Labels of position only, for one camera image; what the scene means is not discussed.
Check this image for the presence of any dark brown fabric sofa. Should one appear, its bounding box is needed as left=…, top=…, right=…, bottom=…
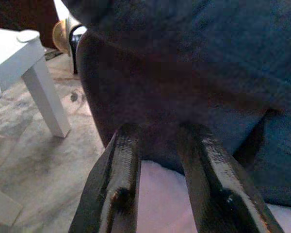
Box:
left=60, top=0, right=291, bottom=209

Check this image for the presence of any white square-legged table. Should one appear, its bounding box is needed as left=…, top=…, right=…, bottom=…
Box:
left=0, top=26, right=71, bottom=138

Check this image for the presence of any beige patterned rug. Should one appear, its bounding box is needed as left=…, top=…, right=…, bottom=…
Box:
left=0, top=48, right=105, bottom=233

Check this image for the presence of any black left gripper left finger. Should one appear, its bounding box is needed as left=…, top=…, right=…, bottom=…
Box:
left=69, top=123, right=142, bottom=233

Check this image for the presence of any round wooden object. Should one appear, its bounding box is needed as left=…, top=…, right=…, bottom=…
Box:
left=52, top=20, right=71, bottom=53

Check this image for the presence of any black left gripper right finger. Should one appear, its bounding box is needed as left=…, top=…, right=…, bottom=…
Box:
left=177, top=123, right=284, bottom=233

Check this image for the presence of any pale pink pillow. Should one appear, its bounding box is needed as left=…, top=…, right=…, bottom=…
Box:
left=138, top=159, right=291, bottom=233

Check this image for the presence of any white flat board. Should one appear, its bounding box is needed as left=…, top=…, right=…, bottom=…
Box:
left=0, top=186, right=23, bottom=228

